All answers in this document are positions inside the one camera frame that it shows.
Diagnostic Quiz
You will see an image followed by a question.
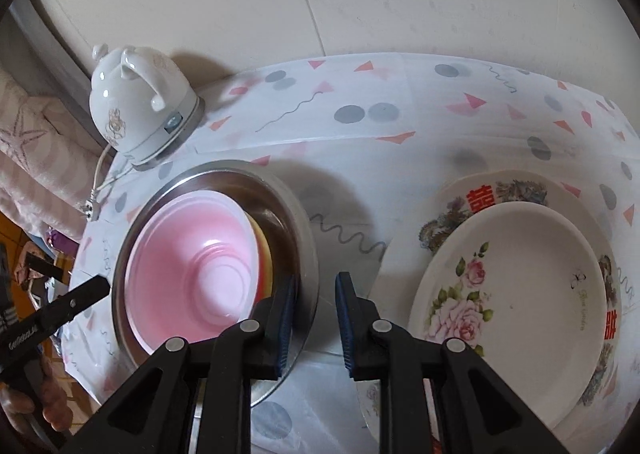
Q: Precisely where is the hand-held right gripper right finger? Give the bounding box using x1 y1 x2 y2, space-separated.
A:
334 271 571 454

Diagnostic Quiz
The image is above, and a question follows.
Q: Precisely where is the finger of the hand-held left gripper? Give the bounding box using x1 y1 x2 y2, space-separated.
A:
25 253 66 281
0 275 110 375

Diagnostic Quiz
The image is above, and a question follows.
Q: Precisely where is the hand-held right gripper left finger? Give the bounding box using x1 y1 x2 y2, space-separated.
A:
60 275 298 454

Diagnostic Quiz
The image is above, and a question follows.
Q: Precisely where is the yellow plastic bowl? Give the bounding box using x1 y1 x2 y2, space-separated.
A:
247 217 277 305

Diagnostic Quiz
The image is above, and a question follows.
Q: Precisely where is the stainless steel bowl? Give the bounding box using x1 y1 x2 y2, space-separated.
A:
111 160 321 407

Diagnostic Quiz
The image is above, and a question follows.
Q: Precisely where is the red plastic bowl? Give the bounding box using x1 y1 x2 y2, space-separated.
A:
124 190 261 355

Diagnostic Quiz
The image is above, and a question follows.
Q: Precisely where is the white plate patterned rim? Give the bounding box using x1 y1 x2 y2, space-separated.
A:
357 169 623 440

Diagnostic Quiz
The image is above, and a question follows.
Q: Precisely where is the white rose plate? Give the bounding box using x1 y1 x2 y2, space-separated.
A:
409 201 608 430

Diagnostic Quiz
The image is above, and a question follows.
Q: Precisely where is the person's left hand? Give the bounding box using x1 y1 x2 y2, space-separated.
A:
0 356 77 435

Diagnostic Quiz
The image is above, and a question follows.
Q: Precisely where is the white ceramic electric kettle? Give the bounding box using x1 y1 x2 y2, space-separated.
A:
89 43 206 171

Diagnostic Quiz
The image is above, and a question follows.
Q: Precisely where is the white patterned tablecloth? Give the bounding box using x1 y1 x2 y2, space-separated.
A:
60 52 640 454

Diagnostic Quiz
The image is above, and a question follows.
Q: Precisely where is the white kettle cord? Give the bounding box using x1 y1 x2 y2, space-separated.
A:
80 144 136 224

